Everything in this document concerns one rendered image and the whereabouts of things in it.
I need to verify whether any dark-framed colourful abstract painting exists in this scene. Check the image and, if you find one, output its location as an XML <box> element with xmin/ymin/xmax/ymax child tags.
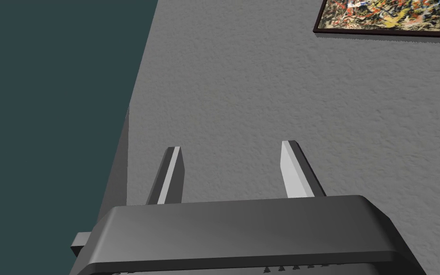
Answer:
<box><xmin>313</xmin><ymin>0</ymin><xmax>440</xmax><ymax>39</ymax></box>

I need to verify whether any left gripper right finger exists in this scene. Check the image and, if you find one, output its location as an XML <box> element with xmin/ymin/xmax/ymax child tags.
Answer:
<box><xmin>280</xmin><ymin>139</ymin><xmax>327</xmax><ymax>199</ymax></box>

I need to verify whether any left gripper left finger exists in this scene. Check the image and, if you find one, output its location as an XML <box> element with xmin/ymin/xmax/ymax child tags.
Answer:
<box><xmin>146</xmin><ymin>146</ymin><xmax>185</xmax><ymax>206</ymax></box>

